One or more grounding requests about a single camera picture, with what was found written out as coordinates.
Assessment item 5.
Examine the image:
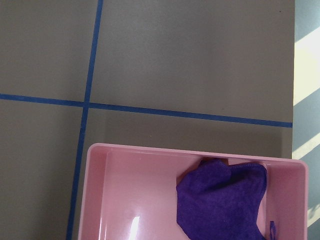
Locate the purple cloth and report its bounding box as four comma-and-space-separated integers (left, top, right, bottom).
176, 159, 267, 240

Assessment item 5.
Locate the pink plastic bin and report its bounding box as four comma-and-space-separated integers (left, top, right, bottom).
78, 143, 309, 240

